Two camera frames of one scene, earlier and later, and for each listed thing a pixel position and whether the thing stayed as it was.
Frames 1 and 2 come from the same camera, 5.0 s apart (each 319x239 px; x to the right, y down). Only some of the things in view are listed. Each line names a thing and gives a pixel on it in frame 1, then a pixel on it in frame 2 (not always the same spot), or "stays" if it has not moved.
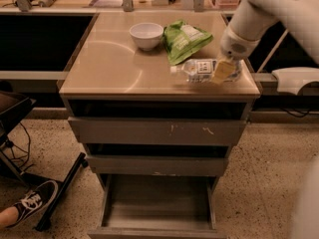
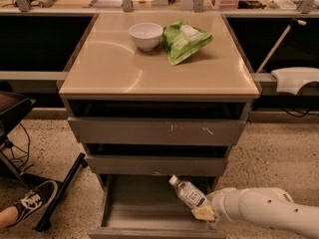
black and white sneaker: x=35 y=200 stays
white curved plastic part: x=291 y=79 stays
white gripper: x=235 y=46 to x=221 y=201
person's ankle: x=8 y=216 stays
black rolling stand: x=12 y=106 stays
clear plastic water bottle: x=209 y=70 to x=188 y=193
